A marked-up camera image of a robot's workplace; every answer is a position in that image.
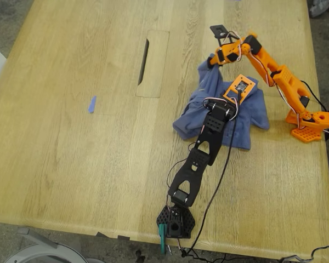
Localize black cable bundle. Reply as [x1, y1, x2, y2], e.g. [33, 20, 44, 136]
[177, 238, 228, 263]

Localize blue printed T-shirt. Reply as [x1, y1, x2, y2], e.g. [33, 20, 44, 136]
[172, 53, 271, 151]

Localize orange camera mount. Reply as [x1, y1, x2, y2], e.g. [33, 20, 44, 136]
[222, 73, 256, 105]

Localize gray white bag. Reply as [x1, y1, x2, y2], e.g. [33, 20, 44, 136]
[309, 0, 329, 18]

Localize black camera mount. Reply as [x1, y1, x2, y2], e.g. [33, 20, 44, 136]
[209, 24, 238, 46]

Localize long blue tape strip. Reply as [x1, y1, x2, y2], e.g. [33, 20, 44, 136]
[87, 95, 97, 114]

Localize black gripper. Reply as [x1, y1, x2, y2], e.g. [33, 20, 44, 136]
[220, 94, 238, 109]

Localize gray round plastic stool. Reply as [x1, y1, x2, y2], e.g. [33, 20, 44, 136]
[4, 227, 105, 263]

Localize long black camera cable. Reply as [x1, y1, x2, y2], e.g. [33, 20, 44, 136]
[185, 89, 243, 257]

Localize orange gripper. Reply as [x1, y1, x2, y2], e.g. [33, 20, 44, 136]
[207, 40, 249, 70]

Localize gray cable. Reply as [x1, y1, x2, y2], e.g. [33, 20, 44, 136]
[279, 245, 329, 263]

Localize green table clamp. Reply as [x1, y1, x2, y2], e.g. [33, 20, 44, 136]
[156, 223, 168, 255]

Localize wooden table cable hatch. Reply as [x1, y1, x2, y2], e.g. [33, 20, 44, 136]
[135, 29, 171, 99]

